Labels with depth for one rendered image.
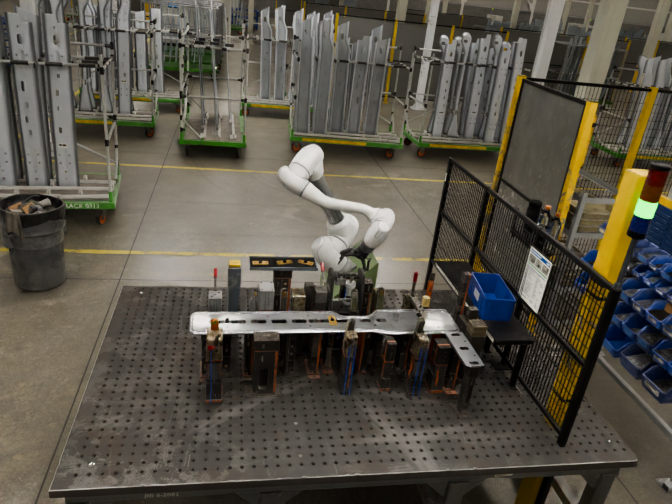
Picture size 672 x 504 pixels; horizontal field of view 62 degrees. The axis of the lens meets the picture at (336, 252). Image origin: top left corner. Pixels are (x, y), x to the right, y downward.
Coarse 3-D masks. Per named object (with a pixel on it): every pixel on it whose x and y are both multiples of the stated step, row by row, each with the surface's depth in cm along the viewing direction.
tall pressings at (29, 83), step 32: (0, 32) 544; (32, 32) 550; (64, 32) 554; (0, 64) 551; (0, 96) 559; (32, 96) 566; (64, 96) 573; (0, 128) 569; (32, 128) 577; (64, 128) 584; (0, 160) 581; (32, 160) 589; (64, 160) 597
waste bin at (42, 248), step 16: (0, 208) 440; (16, 208) 456; (32, 208) 450; (48, 208) 467; (64, 208) 462; (16, 224) 436; (32, 224) 441; (48, 224) 448; (64, 224) 468; (16, 240) 447; (32, 240) 448; (48, 240) 456; (16, 256) 455; (32, 256) 454; (48, 256) 461; (64, 256) 486; (16, 272) 464; (32, 272) 461; (48, 272) 467; (64, 272) 486; (32, 288) 468; (48, 288) 473
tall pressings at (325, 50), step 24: (312, 24) 899; (312, 48) 892; (336, 48) 941; (360, 48) 925; (384, 48) 931; (312, 72) 905; (336, 72) 935; (360, 72) 941; (384, 72) 940; (336, 96) 951; (360, 96) 956; (312, 120) 955; (336, 120) 966; (360, 120) 965
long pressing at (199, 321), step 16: (192, 320) 277; (208, 320) 278; (224, 320) 279; (240, 320) 281; (256, 320) 283; (272, 320) 285; (288, 320) 285; (400, 320) 297; (416, 320) 298; (432, 320) 300; (448, 320) 302
